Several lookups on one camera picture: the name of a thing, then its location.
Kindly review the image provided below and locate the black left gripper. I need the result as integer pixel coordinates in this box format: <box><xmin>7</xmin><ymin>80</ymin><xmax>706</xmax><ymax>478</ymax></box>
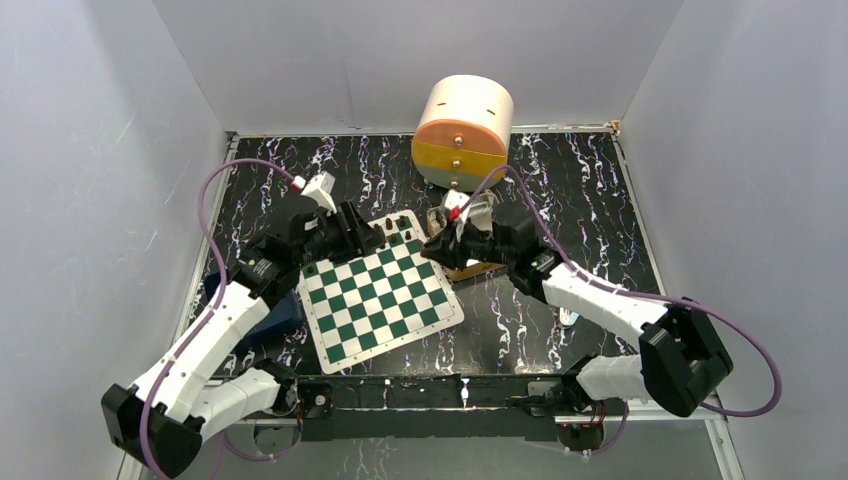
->
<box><xmin>295</xmin><ymin>201</ymin><xmax>386</xmax><ymax>269</ymax></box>

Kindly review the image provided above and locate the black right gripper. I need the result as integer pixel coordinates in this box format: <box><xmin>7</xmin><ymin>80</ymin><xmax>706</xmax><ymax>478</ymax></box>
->
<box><xmin>420</xmin><ymin>218</ymin><xmax>514</xmax><ymax>273</ymax></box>

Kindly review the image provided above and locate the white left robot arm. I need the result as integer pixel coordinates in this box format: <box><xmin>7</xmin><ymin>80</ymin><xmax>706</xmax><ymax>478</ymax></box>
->
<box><xmin>101</xmin><ymin>201</ymin><xmax>386</xmax><ymax>479</ymax></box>

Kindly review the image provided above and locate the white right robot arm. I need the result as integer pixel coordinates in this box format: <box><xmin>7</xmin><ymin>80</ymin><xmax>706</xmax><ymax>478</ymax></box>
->
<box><xmin>421</xmin><ymin>221</ymin><xmax>734</xmax><ymax>417</ymax></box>

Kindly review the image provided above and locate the green white chess board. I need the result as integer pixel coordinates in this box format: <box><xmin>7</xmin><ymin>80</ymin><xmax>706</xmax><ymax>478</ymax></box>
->
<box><xmin>297</xmin><ymin>210</ymin><xmax>465</xmax><ymax>374</ymax></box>

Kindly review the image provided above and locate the blue tin tray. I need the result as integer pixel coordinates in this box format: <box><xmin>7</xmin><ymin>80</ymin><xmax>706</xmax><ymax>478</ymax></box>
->
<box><xmin>192</xmin><ymin>272</ymin><xmax>304</xmax><ymax>351</ymax></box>

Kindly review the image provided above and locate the small white blue tag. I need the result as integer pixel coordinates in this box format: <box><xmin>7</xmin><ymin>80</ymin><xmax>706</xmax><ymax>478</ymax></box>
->
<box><xmin>558</xmin><ymin>308</ymin><xmax>580</xmax><ymax>328</ymax></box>

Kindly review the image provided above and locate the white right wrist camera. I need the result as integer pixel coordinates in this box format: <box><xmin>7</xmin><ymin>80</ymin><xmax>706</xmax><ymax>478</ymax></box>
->
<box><xmin>441</xmin><ymin>189</ymin><xmax>470</xmax><ymax>239</ymax></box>

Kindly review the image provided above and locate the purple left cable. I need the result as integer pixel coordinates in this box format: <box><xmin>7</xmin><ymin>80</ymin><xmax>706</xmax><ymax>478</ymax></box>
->
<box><xmin>139</xmin><ymin>158</ymin><xmax>309</xmax><ymax>480</ymax></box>

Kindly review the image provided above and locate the purple cable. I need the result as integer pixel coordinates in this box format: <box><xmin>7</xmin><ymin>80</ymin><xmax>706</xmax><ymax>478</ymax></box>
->
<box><xmin>139</xmin><ymin>158</ymin><xmax>309</xmax><ymax>480</ymax></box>
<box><xmin>457</xmin><ymin>164</ymin><xmax>783</xmax><ymax>456</ymax></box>

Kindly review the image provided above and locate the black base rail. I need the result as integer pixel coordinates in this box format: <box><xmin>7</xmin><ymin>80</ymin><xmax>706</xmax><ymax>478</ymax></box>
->
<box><xmin>298</xmin><ymin>374</ymin><xmax>624</xmax><ymax>446</ymax></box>

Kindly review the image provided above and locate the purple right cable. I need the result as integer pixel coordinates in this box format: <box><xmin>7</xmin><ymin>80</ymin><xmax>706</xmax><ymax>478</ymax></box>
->
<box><xmin>457</xmin><ymin>164</ymin><xmax>783</xmax><ymax>456</ymax></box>

